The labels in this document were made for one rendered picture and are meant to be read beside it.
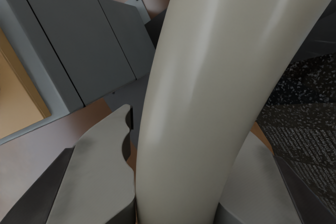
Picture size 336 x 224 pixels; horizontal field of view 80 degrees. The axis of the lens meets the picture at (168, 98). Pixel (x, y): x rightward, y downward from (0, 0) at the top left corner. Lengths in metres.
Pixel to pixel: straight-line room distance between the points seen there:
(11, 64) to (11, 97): 0.09
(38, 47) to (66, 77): 0.10
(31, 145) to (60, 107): 1.74
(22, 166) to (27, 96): 1.99
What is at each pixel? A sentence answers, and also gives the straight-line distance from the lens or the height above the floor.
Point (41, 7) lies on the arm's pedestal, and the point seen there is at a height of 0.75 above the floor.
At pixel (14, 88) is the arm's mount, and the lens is 0.65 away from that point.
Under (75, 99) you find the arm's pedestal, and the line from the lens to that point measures 0.62.
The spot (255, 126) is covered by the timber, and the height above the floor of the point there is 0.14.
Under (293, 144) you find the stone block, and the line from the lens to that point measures 0.71.
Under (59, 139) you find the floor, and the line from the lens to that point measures 2.04.
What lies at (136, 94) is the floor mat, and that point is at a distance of 1.43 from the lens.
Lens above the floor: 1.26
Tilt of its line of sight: 66 degrees down
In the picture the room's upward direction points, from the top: 138 degrees counter-clockwise
